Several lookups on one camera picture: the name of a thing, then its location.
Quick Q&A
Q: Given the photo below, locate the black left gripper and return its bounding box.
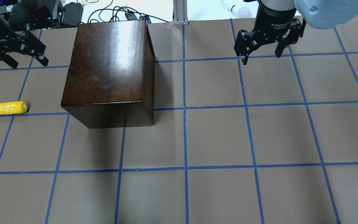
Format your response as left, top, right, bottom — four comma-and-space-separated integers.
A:
0, 15, 49, 69

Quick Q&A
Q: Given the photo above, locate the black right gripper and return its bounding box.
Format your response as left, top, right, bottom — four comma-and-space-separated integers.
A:
233, 3, 307, 65

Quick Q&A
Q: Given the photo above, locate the yellow corn cob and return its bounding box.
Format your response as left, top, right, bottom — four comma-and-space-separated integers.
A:
0, 101, 28, 115

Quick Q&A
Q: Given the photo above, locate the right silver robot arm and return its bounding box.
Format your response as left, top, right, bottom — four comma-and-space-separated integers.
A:
233, 0, 358, 65

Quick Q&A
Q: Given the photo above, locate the dark wooden drawer cabinet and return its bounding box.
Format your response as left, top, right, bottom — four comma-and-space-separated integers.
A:
61, 20, 155, 129

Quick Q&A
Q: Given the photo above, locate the white light bulb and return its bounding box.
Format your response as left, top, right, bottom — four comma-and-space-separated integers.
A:
230, 5, 252, 18

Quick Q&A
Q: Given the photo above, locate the black power adapter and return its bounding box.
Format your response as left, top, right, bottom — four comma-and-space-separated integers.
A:
61, 2, 83, 27

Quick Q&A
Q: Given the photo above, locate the aluminium frame post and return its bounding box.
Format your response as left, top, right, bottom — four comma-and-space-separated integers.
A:
173, 0, 189, 26

